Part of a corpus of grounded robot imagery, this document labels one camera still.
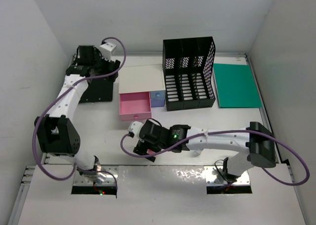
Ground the pink drawer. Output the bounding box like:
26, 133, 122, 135
119, 92, 152, 121

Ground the light blue small drawer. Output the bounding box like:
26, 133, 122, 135
150, 90, 165, 99

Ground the small clear white bottle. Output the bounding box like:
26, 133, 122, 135
193, 150, 202, 156

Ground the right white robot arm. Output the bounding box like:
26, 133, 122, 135
128, 120, 276, 185

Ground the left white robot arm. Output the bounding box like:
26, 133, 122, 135
32, 41, 124, 181

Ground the black flat board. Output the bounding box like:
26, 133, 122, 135
79, 79, 114, 103

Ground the white drawer cabinet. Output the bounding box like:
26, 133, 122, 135
118, 64, 165, 94

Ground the black mesh file organizer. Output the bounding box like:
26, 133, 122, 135
162, 37, 216, 111

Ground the green folder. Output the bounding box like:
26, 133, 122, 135
213, 63, 262, 108

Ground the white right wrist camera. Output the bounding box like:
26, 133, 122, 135
128, 121, 144, 138

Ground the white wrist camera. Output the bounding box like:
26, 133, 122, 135
128, 121, 144, 138
98, 43, 117, 61

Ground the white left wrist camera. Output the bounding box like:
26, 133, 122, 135
98, 43, 117, 61

